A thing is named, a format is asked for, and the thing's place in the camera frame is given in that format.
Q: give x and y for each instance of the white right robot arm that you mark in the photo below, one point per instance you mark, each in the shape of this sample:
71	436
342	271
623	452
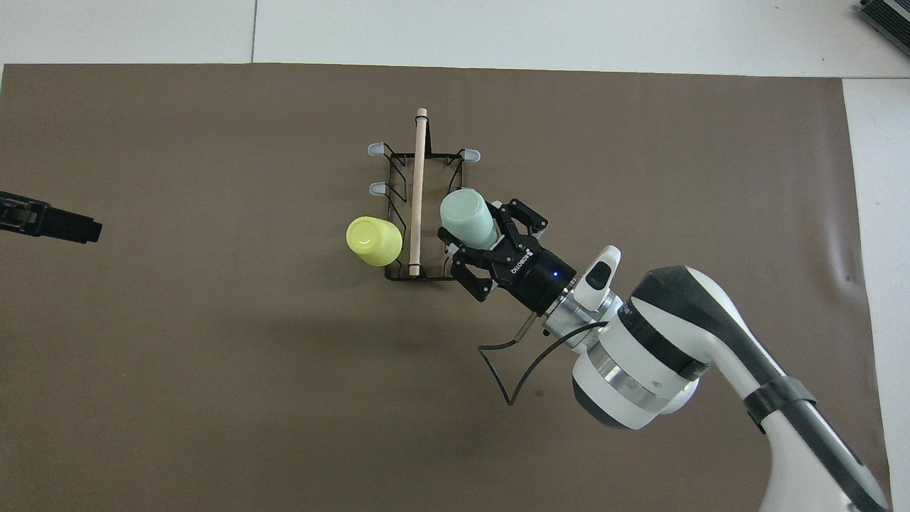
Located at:
640	370

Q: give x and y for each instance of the pale green plastic cup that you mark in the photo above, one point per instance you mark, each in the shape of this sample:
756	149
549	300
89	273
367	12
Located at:
466	217

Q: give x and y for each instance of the brown table mat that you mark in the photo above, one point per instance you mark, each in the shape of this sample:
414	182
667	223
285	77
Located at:
213	355

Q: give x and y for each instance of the dark ribbed metal device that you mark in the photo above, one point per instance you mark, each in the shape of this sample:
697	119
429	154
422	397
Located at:
889	16

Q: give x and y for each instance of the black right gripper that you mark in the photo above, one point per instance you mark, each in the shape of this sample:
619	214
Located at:
530	274

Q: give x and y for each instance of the yellow plastic cup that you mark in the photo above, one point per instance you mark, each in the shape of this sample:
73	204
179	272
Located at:
373	242

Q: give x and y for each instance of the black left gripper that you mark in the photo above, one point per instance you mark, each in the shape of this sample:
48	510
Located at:
18	213

